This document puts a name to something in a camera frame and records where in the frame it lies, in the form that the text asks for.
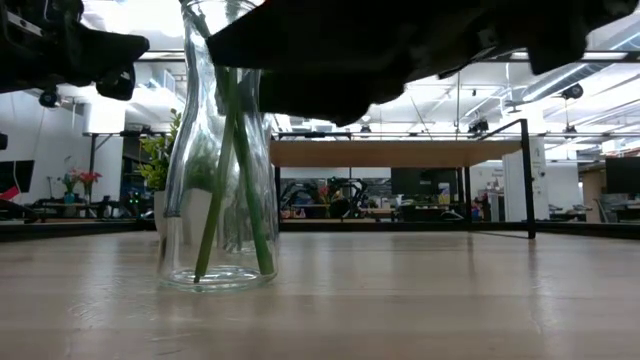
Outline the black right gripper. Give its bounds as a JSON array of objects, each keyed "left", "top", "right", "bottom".
[{"left": 479, "top": 0, "right": 640, "bottom": 76}]

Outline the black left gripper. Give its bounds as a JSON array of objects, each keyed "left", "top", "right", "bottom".
[{"left": 0, "top": 0, "right": 152, "bottom": 109}]

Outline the yellow artificial tulip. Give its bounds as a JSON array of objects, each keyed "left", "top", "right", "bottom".
[{"left": 232, "top": 112, "right": 277, "bottom": 277}]

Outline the peach artificial tulip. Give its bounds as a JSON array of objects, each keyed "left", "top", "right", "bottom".
[{"left": 192, "top": 69, "right": 239, "bottom": 285}]

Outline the clear glass vase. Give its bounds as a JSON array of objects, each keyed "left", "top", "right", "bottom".
[{"left": 158, "top": 0, "right": 280, "bottom": 292}]

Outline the wooden shelf with black legs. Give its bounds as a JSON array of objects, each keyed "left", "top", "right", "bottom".
[{"left": 268, "top": 118, "right": 537, "bottom": 240}]

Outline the background robot station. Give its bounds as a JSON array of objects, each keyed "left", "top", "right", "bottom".
[{"left": 278, "top": 175, "right": 372, "bottom": 221}]

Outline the green potted plant white pot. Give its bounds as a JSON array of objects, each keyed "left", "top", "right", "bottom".
[{"left": 135, "top": 108, "right": 214, "bottom": 237}]

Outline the background flower bouquet in vase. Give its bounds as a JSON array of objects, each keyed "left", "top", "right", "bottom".
[{"left": 55, "top": 167, "right": 104, "bottom": 206}]

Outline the black monitor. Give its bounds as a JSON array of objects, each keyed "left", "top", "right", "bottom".
[
  {"left": 604, "top": 156, "right": 640, "bottom": 196},
  {"left": 0, "top": 159, "right": 36, "bottom": 194},
  {"left": 389, "top": 166, "right": 459, "bottom": 197}
]

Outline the white pillar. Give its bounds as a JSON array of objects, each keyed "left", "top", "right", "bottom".
[{"left": 501, "top": 137, "right": 549, "bottom": 224}]

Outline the black aluminium table frame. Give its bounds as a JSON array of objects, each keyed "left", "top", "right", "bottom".
[{"left": 0, "top": 218, "right": 640, "bottom": 244}]

